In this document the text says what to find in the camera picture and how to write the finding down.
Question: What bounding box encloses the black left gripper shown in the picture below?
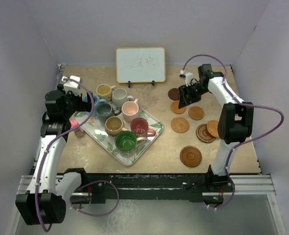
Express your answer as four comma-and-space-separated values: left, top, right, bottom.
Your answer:
57, 84, 94, 118

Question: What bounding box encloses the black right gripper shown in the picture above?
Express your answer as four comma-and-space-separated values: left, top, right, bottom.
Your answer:
178, 83, 210, 109

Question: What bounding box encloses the orange wooden coaster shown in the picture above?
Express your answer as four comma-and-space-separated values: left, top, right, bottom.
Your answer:
170, 100, 186, 114

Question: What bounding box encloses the dark walnut coaster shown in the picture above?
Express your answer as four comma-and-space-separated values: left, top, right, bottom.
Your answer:
168, 88, 180, 101

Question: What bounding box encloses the light wooden coaster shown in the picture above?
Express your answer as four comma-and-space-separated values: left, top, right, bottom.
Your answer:
188, 106, 205, 120

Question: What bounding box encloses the woven bamboo coaster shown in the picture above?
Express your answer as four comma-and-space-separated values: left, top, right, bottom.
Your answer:
206, 120, 219, 138
171, 117, 190, 133

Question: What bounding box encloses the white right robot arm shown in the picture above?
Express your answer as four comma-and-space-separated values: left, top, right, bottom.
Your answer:
178, 64, 254, 191

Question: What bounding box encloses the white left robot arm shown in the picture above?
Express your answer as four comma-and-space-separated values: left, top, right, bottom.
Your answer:
15, 78, 94, 232

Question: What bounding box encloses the light blue ceramic cup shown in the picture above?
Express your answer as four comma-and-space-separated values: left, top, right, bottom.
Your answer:
83, 95, 108, 106

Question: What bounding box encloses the grey blue ceramic cup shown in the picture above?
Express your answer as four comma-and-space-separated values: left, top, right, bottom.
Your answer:
96, 103, 121, 124

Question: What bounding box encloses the yellow ceramic cup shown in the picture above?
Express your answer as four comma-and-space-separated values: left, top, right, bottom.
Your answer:
96, 84, 116, 101

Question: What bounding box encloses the tan ceramic cup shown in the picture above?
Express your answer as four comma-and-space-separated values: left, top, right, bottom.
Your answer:
105, 117, 128, 137

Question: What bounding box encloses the white ceramic cup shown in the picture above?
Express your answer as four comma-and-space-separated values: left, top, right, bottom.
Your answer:
111, 88, 134, 108

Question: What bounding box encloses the red ceramic cup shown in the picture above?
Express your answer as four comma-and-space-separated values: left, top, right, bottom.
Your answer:
130, 117, 156, 138

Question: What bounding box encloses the pink ceramic cup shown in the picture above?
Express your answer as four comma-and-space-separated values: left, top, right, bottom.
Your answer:
121, 99, 139, 123

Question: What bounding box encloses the green ceramic cup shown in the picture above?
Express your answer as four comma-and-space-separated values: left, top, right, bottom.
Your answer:
115, 131, 148, 152

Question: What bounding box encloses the pink capped small bottle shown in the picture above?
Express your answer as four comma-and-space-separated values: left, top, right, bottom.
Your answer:
70, 120, 85, 138

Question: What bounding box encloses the floral serving tray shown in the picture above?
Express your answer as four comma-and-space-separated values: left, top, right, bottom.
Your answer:
81, 107, 164, 166

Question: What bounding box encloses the small whiteboard with stand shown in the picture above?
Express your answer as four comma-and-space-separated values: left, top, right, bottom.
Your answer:
115, 47, 166, 86

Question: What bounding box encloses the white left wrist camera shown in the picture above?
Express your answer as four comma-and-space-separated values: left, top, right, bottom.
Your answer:
62, 75, 82, 96

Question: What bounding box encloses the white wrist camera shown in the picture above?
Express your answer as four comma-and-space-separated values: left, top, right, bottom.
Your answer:
62, 75, 82, 96
179, 70, 196, 86

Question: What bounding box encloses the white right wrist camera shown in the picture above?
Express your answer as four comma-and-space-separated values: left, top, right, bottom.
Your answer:
179, 70, 196, 86

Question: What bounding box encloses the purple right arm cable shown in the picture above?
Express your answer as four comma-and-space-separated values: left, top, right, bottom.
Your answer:
183, 54, 286, 182

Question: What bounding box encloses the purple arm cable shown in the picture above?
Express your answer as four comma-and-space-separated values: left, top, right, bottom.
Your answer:
35, 78, 95, 233
183, 54, 286, 182

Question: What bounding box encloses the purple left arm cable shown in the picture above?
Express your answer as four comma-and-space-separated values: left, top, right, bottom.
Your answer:
35, 78, 95, 233

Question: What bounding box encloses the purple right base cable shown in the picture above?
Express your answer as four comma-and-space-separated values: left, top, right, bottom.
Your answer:
206, 181, 239, 212

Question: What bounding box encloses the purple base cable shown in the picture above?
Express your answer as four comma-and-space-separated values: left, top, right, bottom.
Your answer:
206, 181, 239, 212
69, 180, 120, 217

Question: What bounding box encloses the black front rail base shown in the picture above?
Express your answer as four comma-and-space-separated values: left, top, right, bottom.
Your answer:
77, 173, 234, 204

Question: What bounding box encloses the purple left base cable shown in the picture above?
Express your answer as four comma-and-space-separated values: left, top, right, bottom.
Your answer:
69, 180, 120, 217

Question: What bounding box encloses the aluminium frame rail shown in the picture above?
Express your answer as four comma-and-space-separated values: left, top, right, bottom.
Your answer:
17, 175, 276, 195

